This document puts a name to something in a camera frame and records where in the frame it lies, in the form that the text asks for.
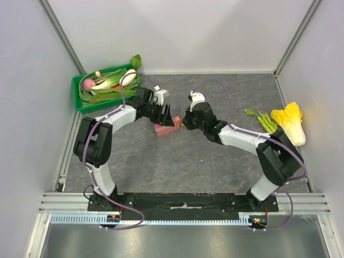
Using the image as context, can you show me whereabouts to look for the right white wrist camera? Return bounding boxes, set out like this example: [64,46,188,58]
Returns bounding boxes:
[189,91,205,112]

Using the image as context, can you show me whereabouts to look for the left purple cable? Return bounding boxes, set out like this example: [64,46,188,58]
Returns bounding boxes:
[82,72,146,231]

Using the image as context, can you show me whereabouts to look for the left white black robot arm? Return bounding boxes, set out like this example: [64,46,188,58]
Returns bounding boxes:
[73,87,175,212]

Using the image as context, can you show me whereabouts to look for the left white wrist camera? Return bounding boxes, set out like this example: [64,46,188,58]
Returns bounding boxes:
[152,85,169,106]

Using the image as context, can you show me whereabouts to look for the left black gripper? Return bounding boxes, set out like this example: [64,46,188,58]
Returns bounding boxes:
[144,101,175,127]

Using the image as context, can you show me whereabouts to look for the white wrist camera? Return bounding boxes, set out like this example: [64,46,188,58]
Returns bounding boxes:
[189,91,205,112]
[152,85,169,106]

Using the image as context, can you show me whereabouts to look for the pink express box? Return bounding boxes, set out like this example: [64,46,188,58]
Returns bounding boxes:
[154,116,182,137]

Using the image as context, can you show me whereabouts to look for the green celery stalk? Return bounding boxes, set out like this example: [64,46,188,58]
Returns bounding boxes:
[245,109,278,134]

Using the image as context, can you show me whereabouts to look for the purple turnip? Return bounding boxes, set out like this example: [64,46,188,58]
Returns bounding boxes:
[82,78,97,92]

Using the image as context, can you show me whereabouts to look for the green plastic crate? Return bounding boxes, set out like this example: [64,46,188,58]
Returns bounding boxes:
[71,64,136,114]

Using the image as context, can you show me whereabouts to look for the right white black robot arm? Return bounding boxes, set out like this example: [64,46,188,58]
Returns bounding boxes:
[183,102,305,212]

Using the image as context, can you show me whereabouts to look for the bok choy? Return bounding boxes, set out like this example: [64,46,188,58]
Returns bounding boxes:
[91,68,127,91]

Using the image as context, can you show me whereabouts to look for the white radish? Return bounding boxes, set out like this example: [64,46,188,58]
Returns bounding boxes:
[119,69,136,87]

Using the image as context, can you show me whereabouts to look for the orange carrot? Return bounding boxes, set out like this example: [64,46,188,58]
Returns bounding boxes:
[112,85,126,89]

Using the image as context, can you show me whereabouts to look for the green long beans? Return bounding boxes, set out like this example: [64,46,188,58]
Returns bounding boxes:
[77,69,119,102]

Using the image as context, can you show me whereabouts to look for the brown mushroom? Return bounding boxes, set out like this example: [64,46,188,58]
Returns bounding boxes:
[95,71,102,78]

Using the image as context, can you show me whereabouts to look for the grey cable duct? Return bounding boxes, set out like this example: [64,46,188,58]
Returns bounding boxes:
[49,212,256,224]

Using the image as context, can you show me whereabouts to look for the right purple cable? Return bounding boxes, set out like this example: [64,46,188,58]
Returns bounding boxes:
[190,78,307,232]

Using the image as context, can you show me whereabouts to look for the aluminium rail frame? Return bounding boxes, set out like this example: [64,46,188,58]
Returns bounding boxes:
[39,192,331,215]

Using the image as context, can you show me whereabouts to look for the purple cable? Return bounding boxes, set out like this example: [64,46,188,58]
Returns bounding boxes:
[190,78,307,232]
[82,72,146,231]

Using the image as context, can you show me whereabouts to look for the green leafy vegetable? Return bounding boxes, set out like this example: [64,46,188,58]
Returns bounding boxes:
[88,54,142,105]

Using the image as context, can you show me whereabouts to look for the yellow napa cabbage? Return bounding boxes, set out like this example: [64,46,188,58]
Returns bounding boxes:
[271,102,306,147]

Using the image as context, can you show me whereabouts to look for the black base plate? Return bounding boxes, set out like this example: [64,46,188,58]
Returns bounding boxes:
[87,192,278,221]

